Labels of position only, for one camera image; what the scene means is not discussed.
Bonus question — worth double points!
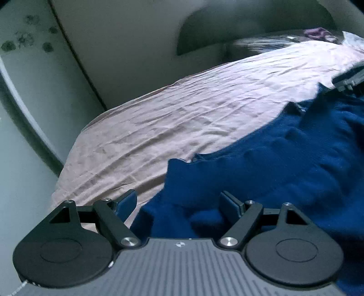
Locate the purple cloth on bed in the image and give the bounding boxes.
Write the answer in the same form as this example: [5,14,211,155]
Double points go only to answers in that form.
[303,27,339,44]

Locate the pink bed sheet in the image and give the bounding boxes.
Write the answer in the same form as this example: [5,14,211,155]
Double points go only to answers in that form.
[52,33,363,212]

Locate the dark headboard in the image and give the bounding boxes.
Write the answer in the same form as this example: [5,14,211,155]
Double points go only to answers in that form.
[177,0,337,56]

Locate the patterned pillow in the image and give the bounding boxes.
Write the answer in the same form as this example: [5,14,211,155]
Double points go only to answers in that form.
[224,33,310,62]

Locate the blue knit sweater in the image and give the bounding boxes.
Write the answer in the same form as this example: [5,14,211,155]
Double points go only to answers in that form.
[131,87,363,295]

